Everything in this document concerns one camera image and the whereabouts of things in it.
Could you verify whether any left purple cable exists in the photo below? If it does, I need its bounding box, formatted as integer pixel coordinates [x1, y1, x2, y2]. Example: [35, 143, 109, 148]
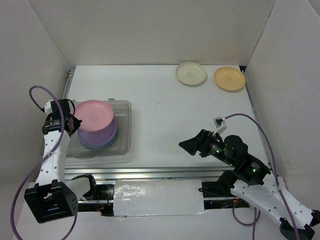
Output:
[11, 85, 78, 240]

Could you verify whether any white foil tape sheet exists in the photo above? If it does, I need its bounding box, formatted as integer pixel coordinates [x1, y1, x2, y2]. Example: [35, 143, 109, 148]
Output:
[113, 179, 205, 217]

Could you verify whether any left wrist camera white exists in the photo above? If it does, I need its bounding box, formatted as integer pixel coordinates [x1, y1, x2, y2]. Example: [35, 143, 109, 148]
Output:
[41, 99, 53, 115]

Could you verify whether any pink plastic plate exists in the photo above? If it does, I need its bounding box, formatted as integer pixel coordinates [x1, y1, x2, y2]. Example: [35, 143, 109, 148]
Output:
[74, 100, 114, 132]

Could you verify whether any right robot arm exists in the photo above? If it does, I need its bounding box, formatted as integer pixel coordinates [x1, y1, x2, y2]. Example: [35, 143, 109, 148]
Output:
[178, 129, 320, 240]

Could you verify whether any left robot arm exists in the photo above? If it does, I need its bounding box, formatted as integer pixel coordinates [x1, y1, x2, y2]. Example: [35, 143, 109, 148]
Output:
[24, 99, 81, 224]

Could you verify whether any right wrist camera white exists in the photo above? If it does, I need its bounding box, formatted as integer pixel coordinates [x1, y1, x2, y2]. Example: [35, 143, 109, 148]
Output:
[213, 117, 227, 135]

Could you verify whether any clear plastic bin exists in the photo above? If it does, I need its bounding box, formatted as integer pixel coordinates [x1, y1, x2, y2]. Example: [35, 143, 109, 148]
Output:
[66, 99, 132, 159]

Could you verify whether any cream plastic plate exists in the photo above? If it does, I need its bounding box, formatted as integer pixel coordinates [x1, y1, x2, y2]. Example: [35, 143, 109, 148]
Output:
[175, 61, 207, 86]

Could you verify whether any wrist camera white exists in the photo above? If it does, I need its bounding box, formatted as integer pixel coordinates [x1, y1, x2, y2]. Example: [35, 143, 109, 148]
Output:
[213, 117, 227, 135]
[41, 99, 53, 115]

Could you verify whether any purple plate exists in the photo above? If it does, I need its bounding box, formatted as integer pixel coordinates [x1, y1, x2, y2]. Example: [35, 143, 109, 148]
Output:
[77, 120, 118, 146]

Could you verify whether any aluminium frame rail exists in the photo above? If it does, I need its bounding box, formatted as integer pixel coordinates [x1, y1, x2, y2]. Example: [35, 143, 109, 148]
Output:
[65, 65, 268, 179]

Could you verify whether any blue plastic plate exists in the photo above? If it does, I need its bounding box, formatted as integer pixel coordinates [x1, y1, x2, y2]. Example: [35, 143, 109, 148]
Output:
[79, 133, 118, 150]

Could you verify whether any orange plastic plate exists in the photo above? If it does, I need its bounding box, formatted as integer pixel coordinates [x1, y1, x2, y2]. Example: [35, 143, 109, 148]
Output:
[213, 66, 246, 92]

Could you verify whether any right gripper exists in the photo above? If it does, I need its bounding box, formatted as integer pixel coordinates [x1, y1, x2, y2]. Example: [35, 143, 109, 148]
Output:
[177, 128, 236, 167]

